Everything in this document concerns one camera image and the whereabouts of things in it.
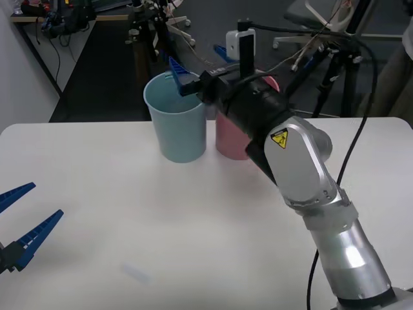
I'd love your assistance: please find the white chair base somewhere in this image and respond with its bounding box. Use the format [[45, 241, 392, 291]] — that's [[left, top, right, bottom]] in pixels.
[[166, 15, 197, 47]]

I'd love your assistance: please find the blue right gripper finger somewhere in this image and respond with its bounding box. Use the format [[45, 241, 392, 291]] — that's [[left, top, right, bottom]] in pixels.
[[168, 56, 203, 98], [213, 44, 236, 65]]

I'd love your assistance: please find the black tripod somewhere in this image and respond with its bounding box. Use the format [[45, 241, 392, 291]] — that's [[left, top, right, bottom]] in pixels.
[[125, 0, 181, 81], [283, 0, 372, 118]]

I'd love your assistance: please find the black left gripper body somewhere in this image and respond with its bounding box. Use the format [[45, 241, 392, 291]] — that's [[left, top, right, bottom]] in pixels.
[[0, 243, 12, 275]]

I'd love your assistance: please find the pale blue plastic bin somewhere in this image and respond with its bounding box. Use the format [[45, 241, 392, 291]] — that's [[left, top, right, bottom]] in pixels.
[[143, 71, 207, 164]]

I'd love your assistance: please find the pink plastic bin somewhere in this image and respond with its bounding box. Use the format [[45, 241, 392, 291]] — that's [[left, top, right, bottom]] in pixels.
[[214, 76, 280, 161]]

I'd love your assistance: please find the wooden desk with black frame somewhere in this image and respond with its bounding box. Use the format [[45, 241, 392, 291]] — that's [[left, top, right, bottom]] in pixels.
[[9, 12, 133, 98]]

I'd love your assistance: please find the white office chair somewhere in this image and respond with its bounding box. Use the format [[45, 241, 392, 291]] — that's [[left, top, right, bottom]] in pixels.
[[272, 0, 359, 49]]

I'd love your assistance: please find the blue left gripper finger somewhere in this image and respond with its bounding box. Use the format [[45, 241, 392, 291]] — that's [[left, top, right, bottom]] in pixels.
[[5, 209, 65, 273], [0, 182, 36, 214]]

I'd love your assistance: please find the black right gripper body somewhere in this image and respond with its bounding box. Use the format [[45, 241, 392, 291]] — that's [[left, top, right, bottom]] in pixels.
[[197, 63, 270, 110]]

